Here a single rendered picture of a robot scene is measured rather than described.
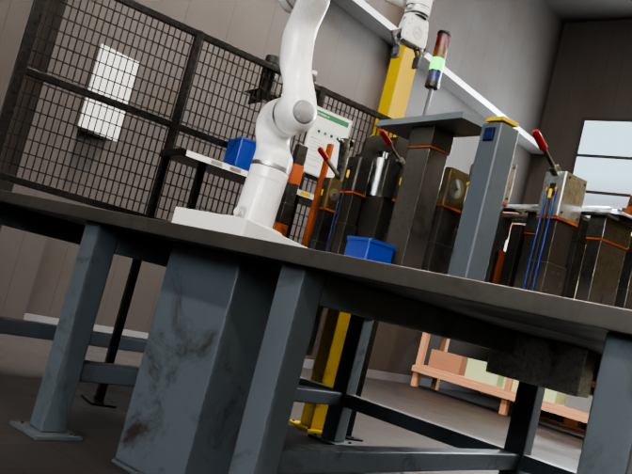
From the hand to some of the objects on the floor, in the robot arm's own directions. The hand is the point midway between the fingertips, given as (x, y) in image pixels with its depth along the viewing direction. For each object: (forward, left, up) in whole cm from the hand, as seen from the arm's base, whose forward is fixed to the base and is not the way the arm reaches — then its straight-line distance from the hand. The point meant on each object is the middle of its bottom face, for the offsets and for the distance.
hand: (405, 60), depth 250 cm
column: (-26, +12, -147) cm, 149 cm away
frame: (+25, +11, -142) cm, 145 cm away
